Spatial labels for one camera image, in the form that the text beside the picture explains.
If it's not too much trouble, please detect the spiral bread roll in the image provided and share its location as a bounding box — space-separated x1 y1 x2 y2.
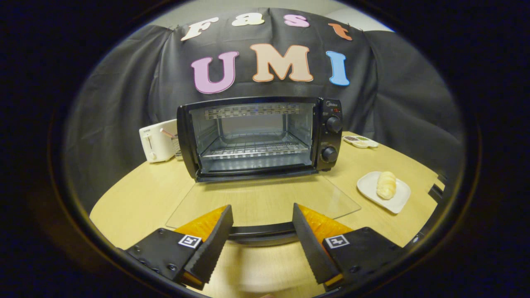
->
376 171 397 200

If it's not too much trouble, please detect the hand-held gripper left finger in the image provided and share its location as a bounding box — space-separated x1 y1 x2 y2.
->
117 204 234 290

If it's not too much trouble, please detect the black backdrop cloth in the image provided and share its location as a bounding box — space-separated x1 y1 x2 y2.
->
64 8 464 211

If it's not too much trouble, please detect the white pop-up toaster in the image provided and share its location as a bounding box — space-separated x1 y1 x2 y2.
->
139 119 178 163

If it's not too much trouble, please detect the black toaster oven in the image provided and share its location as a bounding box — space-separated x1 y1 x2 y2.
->
166 96 361 248

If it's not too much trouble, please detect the white square plate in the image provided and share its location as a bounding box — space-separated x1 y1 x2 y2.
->
357 171 412 214

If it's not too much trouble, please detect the white divided dish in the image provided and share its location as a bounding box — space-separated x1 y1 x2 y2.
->
343 135 379 149

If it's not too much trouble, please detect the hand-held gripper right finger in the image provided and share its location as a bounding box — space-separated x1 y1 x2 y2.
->
292 202 408 291

